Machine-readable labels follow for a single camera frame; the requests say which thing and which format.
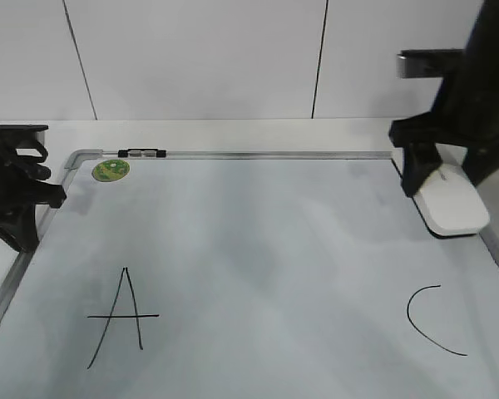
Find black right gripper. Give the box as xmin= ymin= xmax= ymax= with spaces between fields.
xmin=389 ymin=50 xmax=499 ymax=197

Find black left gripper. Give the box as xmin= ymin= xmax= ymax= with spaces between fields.
xmin=0 ymin=124 xmax=66 ymax=252

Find white rectangular board eraser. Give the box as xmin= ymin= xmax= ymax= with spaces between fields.
xmin=413 ymin=164 xmax=490 ymax=239

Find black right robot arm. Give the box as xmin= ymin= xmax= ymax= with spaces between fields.
xmin=389 ymin=1 xmax=499 ymax=197

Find round green yellow magnet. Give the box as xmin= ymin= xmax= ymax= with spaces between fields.
xmin=91 ymin=160 xmax=131 ymax=183

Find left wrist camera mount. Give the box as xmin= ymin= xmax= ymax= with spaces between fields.
xmin=0 ymin=124 xmax=49 ymax=150

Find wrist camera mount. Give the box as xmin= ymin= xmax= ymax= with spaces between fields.
xmin=0 ymin=124 xmax=49 ymax=150
xmin=397 ymin=49 xmax=463 ymax=79

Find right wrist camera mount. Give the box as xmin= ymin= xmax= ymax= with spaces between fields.
xmin=397 ymin=49 xmax=463 ymax=79

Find white board with aluminium frame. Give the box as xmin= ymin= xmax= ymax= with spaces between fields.
xmin=0 ymin=155 xmax=499 ymax=398

